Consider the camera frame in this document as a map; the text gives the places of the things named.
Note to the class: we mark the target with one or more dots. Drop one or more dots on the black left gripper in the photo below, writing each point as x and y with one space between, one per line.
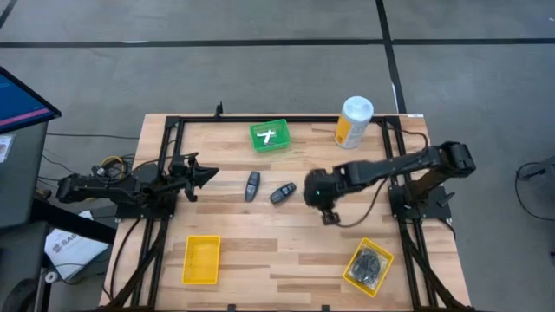
182 175

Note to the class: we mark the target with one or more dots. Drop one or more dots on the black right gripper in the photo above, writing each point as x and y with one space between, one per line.
318 186

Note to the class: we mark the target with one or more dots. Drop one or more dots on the small clear white packet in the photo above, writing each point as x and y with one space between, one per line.
260 133

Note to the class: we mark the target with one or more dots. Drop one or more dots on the bagged white small tube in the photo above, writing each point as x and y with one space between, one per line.
267 138

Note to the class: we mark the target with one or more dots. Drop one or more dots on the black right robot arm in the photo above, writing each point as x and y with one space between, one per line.
390 167

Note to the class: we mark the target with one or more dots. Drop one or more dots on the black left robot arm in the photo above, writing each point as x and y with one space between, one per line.
108 186

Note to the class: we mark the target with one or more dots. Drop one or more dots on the grey car key fob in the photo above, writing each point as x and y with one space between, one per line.
282 193
252 186

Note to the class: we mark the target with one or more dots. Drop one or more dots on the green plastic bin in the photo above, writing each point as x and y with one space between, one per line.
281 141

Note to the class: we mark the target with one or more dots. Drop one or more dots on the white canister yellow label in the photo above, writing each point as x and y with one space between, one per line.
353 121

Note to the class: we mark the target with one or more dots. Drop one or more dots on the yellow plastic bin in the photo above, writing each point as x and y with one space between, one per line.
201 260
352 272

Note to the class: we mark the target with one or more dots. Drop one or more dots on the white printed paper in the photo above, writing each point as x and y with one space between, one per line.
73 251

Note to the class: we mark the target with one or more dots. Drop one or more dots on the white tape roll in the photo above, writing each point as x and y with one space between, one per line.
51 276

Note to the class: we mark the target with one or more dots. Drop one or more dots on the grey cabinet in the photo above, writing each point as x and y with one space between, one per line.
21 182

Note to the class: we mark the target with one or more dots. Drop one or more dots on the blue screen monitor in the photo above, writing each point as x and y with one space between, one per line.
17 104

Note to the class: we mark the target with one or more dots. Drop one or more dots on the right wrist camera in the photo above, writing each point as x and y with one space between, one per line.
330 217

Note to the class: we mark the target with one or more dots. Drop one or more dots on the black camera clamp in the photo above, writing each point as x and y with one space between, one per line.
219 109

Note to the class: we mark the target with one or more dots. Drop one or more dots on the black aluminium table frame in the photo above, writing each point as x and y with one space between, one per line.
282 118

